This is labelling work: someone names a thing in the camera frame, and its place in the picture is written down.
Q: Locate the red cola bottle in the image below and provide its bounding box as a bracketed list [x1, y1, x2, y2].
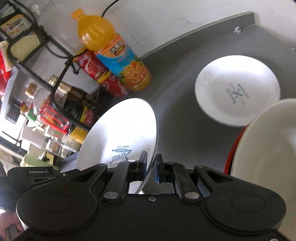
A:
[74, 48, 129, 98]

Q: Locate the white clip on counter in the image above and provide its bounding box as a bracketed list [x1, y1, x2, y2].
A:
[233, 26, 242, 34]

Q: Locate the orange juice bottle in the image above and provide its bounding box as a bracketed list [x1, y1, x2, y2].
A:
[71, 9, 152, 91]

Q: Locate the dark glass gold-cap bottle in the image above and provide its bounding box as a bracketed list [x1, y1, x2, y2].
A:
[53, 81, 95, 126]

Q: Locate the black power cable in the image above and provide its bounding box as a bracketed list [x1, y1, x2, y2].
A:
[101, 0, 122, 17]

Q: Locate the black wire shelf rack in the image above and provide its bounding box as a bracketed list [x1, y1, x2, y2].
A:
[0, 0, 93, 130]

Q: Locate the person's left hand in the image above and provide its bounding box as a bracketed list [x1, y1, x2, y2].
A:
[0, 211, 25, 240]

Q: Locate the white wall hook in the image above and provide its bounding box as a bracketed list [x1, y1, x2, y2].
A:
[31, 4, 42, 16]

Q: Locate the yellow sponge on rack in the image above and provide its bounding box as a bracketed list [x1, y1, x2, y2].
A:
[11, 35, 41, 61]

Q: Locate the white plate Sweet logo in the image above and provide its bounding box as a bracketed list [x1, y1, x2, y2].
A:
[75, 98, 159, 194]

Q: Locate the white top bowl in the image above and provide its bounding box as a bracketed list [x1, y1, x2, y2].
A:
[231, 98, 295, 240]

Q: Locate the red rimmed black bowl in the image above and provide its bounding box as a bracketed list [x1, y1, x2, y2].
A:
[224, 127, 247, 175]

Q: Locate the white plate Bakery logo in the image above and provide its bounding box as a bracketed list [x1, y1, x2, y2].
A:
[195, 55, 280, 127]

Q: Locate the soy sauce bottle red cap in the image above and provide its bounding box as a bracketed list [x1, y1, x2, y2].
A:
[39, 106, 88, 144]

